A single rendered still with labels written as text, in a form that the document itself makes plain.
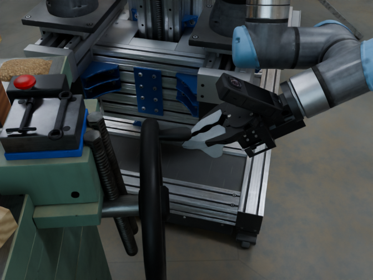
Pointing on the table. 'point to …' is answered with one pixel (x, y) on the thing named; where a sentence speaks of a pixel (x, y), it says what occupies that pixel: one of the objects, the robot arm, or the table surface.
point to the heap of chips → (24, 68)
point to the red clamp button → (24, 81)
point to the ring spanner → (60, 116)
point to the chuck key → (24, 119)
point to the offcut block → (6, 225)
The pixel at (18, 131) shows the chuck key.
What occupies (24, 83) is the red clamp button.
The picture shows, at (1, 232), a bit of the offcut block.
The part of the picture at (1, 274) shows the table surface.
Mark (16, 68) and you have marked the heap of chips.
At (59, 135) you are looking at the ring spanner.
